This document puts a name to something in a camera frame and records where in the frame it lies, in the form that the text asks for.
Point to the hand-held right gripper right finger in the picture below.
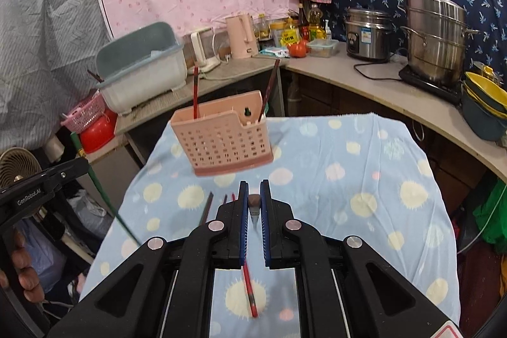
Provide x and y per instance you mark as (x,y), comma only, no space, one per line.
(266,227)

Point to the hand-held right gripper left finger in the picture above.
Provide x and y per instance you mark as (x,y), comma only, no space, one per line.
(243,227)

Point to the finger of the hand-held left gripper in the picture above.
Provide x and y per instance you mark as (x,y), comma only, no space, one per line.
(67,171)

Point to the green chopstick gold band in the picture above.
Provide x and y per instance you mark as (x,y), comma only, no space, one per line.
(107,203)
(206,209)

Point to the pink perforated utensil holder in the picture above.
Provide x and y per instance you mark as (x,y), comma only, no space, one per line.
(222,144)

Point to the dark purple chopstick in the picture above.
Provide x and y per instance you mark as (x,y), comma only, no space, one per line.
(269,90)

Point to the red chopstick gold band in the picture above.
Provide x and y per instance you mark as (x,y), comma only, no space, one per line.
(195,96)

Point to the person's left hand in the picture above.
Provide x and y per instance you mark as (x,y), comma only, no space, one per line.
(27,278)

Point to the round electric fan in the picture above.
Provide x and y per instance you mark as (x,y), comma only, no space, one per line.
(19,167)

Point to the red plastic basin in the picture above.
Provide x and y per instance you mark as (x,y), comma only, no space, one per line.
(97,136)

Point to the white plastic bag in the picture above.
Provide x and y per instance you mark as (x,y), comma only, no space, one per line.
(89,213)

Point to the blue plastic bag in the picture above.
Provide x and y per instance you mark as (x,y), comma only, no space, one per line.
(43,255)

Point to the pink plastic basket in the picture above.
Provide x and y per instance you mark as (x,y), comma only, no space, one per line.
(87,114)

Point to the blue dotted tablecloth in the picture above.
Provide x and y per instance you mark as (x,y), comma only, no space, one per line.
(356,171)

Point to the grey-blue dish drainer box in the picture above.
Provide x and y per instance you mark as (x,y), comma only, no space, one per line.
(150,84)

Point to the grey striped cloth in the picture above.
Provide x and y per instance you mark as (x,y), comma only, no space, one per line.
(47,45)

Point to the blue wipes packet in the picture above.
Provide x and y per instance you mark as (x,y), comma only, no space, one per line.
(274,52)

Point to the curved white counter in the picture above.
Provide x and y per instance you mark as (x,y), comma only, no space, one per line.
(376,88)

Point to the red tomato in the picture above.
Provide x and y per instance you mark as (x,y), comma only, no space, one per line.
(298,49)

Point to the white kitchen appliance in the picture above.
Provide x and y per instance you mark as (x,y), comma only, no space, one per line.
(202,49)

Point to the glass food container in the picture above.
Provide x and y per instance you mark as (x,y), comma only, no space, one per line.
(323,49)

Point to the pink electric kettle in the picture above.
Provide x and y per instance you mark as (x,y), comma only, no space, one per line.
(239,37)

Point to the yellow-label jar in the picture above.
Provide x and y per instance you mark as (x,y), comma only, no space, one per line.
(285,35)

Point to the small glass jar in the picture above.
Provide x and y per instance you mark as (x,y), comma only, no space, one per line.
(263,29)

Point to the dark sauce bottle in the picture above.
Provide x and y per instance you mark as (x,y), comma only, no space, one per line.
(303,23)

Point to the cooking oil bottle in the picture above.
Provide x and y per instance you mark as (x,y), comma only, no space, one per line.
(316,23)

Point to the steel rice cooker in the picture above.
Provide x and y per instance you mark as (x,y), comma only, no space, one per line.
(368,37)

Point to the black induction cooker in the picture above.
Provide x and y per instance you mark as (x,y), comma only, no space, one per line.
(431,88)

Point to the green plastic bag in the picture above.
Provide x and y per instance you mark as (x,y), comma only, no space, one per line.
(493,211)

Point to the stack of bowls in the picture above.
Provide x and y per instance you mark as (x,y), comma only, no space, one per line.
(485,108)

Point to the steel steamer pot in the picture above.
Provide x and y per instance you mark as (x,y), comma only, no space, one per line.
(435,41)

